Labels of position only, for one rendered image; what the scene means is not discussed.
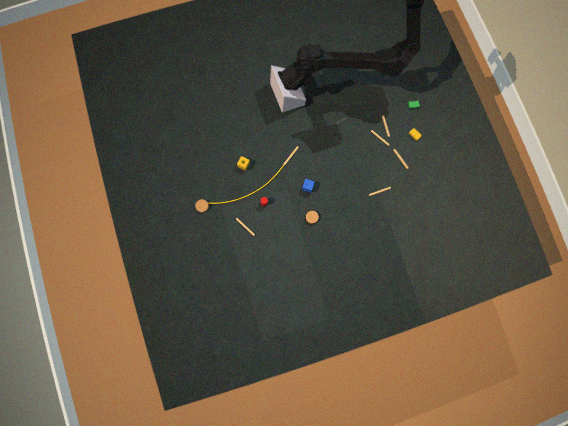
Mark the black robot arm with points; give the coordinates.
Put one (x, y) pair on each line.
(390, 61)

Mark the orange flat disc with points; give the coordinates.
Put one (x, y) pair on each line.
(312, 217)

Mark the blue cube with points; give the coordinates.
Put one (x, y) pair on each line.
(308, 185)

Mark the round wooden button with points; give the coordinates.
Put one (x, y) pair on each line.
(202, 206)

